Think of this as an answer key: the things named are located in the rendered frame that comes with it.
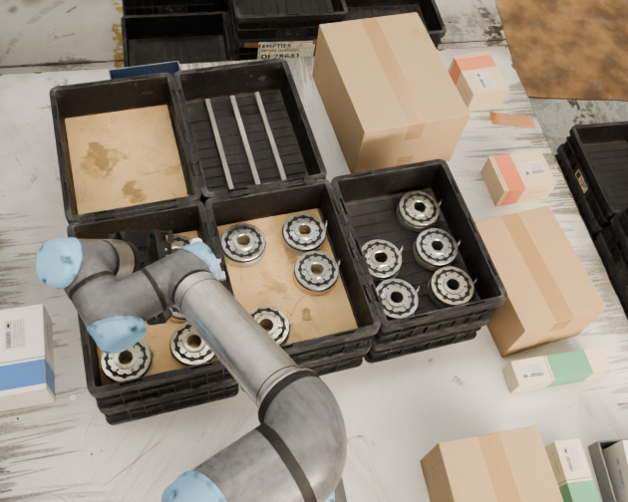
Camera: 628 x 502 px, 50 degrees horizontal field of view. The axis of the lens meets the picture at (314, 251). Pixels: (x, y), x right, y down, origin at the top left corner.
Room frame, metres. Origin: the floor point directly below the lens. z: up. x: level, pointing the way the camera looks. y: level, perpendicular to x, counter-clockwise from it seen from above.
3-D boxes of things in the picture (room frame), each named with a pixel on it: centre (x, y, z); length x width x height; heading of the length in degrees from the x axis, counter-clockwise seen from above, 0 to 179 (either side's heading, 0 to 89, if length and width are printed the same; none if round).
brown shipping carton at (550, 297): (0.90, -0.53, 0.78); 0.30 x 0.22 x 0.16; 28
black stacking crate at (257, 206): (0.73, 0.05, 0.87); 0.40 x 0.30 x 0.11; 26
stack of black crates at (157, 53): (1.87, 0.66, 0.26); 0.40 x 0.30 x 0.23; 111
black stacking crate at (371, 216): (0.86, -0.22, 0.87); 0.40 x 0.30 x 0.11; 26
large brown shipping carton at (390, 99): (1.40, -0.11, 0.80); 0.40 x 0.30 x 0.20; 27
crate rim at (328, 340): (0.73, 0.05, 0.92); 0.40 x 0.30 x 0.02; 26
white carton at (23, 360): (0.45, 0.59, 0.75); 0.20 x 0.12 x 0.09; 23
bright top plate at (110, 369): (0.46, 0.33, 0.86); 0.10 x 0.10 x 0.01
